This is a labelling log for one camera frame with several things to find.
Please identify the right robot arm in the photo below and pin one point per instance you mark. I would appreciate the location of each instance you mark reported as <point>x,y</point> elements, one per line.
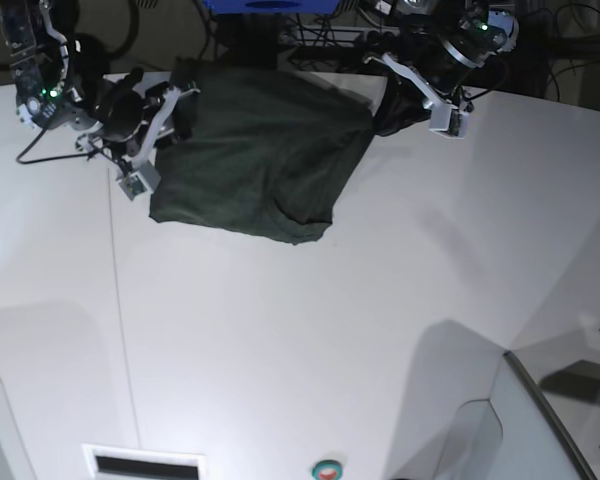
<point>62,78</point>

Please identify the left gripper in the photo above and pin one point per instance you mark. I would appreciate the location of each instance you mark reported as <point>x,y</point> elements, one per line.
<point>446,56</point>

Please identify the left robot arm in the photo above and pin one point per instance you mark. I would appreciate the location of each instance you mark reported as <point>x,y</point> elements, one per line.
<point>498,28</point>

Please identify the red green emergency button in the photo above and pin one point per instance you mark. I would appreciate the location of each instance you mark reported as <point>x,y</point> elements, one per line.
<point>328,469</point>

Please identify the blue box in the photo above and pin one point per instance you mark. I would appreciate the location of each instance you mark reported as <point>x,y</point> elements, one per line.
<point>271,6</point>

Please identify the grey monitor edge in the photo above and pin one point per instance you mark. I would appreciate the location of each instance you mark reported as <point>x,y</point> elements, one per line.
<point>568,389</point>

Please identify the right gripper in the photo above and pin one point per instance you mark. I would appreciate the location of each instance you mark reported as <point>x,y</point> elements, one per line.
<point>120,115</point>

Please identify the dark green t-shirt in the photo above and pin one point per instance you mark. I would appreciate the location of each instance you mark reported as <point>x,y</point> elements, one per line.
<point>270,154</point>

